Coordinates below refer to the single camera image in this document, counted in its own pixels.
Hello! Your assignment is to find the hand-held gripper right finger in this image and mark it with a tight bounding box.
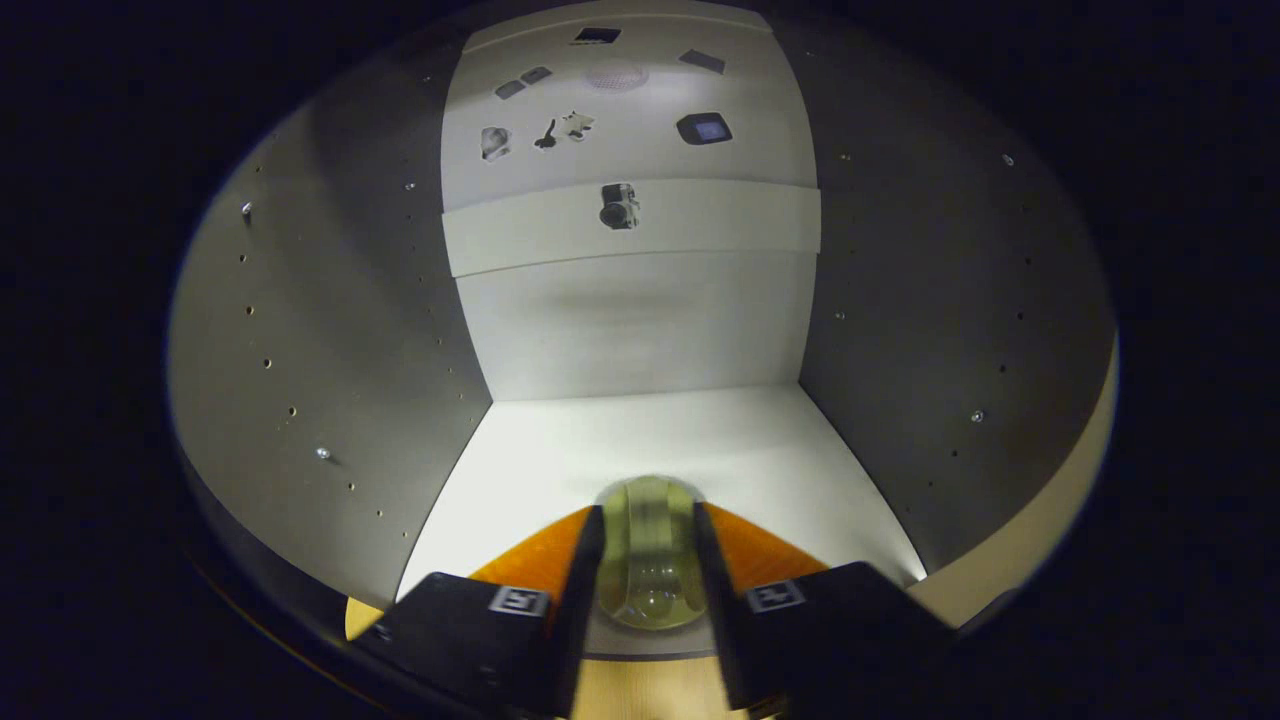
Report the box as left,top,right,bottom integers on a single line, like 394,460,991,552
692,500,959,713

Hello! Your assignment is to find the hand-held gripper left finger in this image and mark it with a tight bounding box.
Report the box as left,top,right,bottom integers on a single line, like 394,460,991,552
352,503,608,719

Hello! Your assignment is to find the green white toy figure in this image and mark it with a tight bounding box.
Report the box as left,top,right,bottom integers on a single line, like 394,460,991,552
595,475,709,631

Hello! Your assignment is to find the white cabinet shelf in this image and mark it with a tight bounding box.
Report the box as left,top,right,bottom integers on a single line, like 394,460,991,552
395,385,926,661

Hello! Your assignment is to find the grey cabinet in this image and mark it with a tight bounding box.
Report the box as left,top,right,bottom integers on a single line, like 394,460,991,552
165,0,1119,661

